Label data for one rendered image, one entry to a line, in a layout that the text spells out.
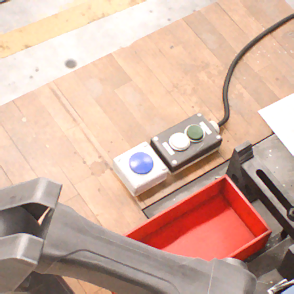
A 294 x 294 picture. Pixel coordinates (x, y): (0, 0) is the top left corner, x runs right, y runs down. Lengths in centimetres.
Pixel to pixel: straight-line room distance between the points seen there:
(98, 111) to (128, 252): 61
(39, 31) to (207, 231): 150
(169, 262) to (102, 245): 7
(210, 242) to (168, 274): 46
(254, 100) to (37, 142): 40
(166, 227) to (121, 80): 30
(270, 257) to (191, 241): 13
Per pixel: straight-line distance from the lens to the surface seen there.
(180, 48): 147
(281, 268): 126
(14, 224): 83
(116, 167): 130
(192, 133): 132
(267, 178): 127
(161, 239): 126
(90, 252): 79
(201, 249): 126
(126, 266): 80
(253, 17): 155
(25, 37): 264
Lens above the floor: 204
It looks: 58 degrees down
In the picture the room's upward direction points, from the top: 9 degrees clockwise
